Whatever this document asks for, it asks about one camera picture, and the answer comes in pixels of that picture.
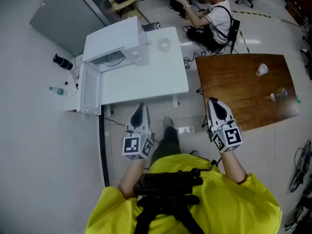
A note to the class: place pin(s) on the person's grey left shoe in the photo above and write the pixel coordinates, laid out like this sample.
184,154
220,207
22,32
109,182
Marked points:
168,122

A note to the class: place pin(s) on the small grey floor device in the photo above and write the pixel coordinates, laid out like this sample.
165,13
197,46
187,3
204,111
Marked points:
187,62

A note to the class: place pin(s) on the wooden table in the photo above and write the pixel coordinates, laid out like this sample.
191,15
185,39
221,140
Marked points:
239,94

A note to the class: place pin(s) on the clear plastic water bottle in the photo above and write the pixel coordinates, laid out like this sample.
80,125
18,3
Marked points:
58,91

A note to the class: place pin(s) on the person's left forearm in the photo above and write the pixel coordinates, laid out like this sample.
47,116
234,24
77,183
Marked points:
131,177

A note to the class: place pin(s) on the person's right forearm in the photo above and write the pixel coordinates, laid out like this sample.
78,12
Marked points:
234,167

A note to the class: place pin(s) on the yellow wooden chair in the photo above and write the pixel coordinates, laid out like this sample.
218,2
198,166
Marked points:
124,1

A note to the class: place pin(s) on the person's left leg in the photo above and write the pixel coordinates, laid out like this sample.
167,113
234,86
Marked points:
167,145

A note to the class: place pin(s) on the black thermos bottle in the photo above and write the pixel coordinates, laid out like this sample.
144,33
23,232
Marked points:
63,62

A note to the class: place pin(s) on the white side table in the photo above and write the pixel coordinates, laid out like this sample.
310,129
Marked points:
70,103

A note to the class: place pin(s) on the black chest harness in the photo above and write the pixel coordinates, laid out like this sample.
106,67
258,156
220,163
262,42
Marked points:
165,211

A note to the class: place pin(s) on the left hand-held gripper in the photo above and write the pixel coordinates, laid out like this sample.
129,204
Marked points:
131,146

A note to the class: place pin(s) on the white power strip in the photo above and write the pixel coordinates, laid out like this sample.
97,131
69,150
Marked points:
76,78

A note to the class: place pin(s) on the person's yellow shirt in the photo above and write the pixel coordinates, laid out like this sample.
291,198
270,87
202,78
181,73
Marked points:
231,203

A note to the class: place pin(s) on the white microwave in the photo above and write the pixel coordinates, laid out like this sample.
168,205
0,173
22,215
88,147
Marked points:
112,39

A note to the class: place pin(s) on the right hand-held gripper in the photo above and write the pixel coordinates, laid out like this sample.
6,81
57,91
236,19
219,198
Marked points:
231,138

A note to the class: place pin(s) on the white paper cup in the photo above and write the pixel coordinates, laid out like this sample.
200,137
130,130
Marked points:
262,69

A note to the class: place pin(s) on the black chest-mounted device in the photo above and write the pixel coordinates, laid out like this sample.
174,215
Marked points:
165,183

